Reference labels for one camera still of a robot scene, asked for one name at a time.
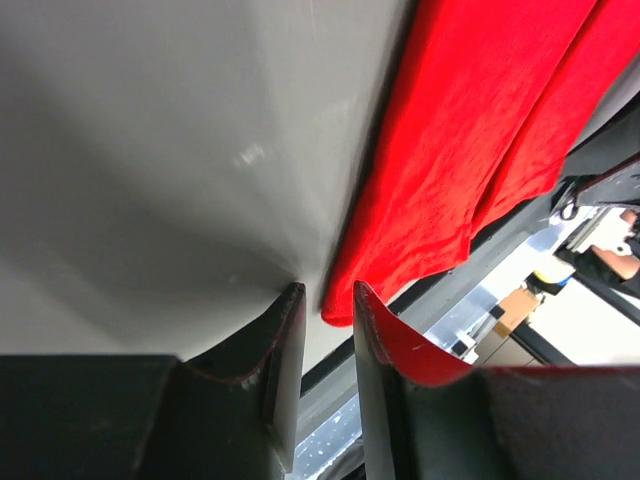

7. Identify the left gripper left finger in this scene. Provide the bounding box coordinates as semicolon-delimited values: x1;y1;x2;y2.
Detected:
1;283;306;479

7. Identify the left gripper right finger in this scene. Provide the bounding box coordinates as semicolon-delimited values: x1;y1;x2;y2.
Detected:
353;281;639;479

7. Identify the red t shirt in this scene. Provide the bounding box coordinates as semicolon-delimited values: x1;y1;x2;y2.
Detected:
321;1;639;327

